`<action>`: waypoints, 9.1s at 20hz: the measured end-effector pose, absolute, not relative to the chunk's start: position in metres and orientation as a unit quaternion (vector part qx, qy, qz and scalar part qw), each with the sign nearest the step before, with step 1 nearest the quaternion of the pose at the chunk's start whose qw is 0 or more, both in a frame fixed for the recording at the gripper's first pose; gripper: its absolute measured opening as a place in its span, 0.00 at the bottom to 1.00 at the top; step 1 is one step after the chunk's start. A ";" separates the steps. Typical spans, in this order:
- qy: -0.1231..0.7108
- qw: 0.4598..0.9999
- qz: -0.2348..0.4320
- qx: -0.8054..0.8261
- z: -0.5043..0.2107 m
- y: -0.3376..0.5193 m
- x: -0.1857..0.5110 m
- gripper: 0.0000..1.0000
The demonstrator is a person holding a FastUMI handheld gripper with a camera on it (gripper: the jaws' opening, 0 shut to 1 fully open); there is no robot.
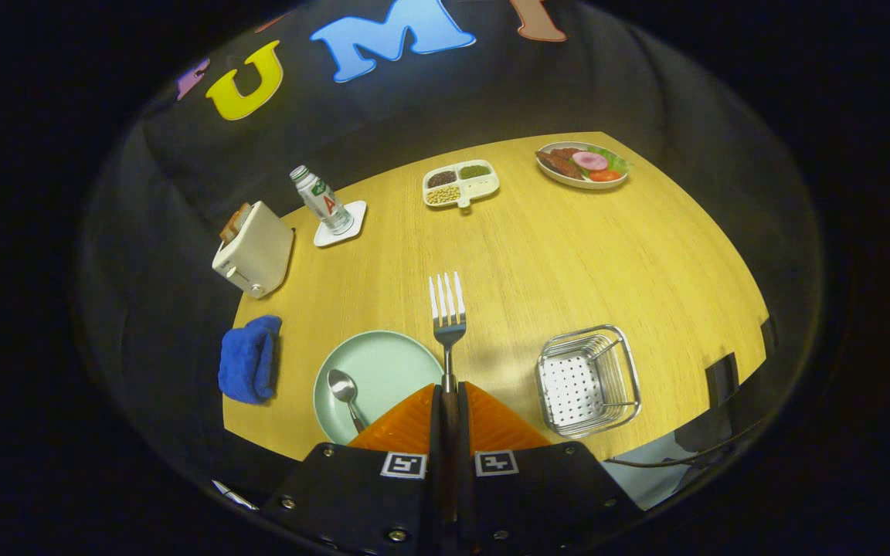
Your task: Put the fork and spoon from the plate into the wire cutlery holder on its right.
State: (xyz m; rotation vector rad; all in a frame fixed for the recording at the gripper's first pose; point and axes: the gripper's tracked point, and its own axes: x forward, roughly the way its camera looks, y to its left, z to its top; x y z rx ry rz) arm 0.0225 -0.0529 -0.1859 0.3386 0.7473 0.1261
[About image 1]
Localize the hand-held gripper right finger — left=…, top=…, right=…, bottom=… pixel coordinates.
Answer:
left=457, top=381, right=643, bottom=553

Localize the white divided dish with beans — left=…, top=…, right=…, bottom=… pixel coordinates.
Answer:
left=423, top=159, right=501, bottom=210

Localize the black backdrop cloth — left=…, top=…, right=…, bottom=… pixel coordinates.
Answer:
left=74, top=0, right=824, bottom=480

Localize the black cable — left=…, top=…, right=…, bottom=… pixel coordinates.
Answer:
left=606, top=421, right=763, bottom=469

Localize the brown toy meat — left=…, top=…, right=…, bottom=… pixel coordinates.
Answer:
left=537, top=147, right=586, bottom=181

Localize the fork with brown handle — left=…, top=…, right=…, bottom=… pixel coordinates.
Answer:
left=428, top=271, right=467, bottom=495

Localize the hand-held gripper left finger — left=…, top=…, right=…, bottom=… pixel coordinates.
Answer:
left=260, top=383, right=446, bottom=556

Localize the pale green plate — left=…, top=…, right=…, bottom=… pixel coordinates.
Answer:
left=313, top=331, right=446, bottom=446

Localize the white plate with toy food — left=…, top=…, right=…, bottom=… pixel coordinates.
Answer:
left=535, top=141, right=633, bottom=191

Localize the white toaster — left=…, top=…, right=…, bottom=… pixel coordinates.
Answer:
left=212, top=201, right=295, bottom=300

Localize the clear plastic drink bottle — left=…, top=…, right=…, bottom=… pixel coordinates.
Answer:
left=289, top=164, right=355, bottom=236

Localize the white square coaster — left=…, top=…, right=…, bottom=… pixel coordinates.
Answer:
left=313, top=200, right=368, bottom=248

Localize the spoon with brown handle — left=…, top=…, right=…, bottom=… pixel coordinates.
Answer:
left=327, top=368, right=369, bottom=433

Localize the white flat object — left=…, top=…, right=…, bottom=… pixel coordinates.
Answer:
left=212, top=480, right=257, bottom=511

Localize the blue folded cloth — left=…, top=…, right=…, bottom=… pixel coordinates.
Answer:
left=218, top=314, right=284, bottom=405

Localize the metal wire basket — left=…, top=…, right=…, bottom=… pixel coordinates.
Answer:
left=536, top=324, right=643, bottom=439

